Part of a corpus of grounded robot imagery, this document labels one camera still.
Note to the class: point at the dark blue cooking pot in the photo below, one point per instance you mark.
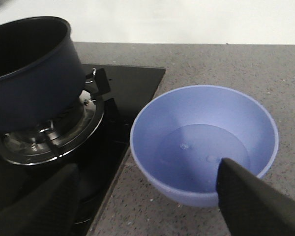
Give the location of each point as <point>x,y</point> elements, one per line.
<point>40,72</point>

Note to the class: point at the light blue bowl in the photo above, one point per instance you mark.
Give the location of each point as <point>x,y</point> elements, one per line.
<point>179,138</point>

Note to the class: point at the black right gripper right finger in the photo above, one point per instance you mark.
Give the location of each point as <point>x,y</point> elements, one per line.
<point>249,206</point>

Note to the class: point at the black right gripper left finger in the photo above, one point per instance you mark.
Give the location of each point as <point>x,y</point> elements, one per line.
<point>49,210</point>

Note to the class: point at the black glass gas stove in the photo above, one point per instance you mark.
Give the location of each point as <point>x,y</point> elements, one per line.
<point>99,157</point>

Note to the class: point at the black pot support grate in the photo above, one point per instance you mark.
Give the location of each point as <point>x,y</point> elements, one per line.
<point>56,138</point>

